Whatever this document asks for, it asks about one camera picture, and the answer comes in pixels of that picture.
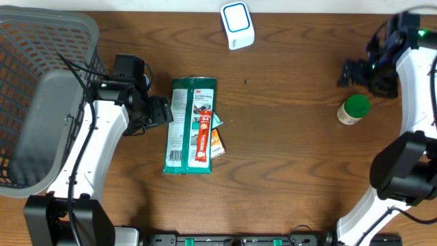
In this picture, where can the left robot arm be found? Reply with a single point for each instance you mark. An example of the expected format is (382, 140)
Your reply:
(71, 212)

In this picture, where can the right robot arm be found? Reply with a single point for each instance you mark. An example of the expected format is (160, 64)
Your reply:
(404, 173)

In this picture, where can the grey plastic shopping basket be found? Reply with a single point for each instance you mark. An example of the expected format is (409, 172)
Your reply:
(46, 56)

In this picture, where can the teal wet wipes packet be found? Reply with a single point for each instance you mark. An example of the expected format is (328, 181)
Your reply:
(216, 121)

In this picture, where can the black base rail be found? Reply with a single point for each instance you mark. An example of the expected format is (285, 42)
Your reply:
(238, 240)

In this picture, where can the green lid white jar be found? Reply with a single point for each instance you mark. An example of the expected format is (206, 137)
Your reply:
(353, 109)

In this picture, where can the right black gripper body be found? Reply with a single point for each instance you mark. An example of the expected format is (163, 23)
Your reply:
(380, 78)

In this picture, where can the green white 3M package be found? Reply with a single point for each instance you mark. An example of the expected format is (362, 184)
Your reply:
(190, 95)

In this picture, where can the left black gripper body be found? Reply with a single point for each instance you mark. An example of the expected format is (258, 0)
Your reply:
(157, 113)

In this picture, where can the red Nescafe coffee sachet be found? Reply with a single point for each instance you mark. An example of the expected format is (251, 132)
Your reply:
(202, 141)

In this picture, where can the small orange snack box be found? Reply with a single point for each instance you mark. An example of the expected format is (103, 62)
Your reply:
(217, 147)

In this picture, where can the white barcode scanner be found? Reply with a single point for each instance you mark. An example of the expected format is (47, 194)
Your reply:
(237, 25)

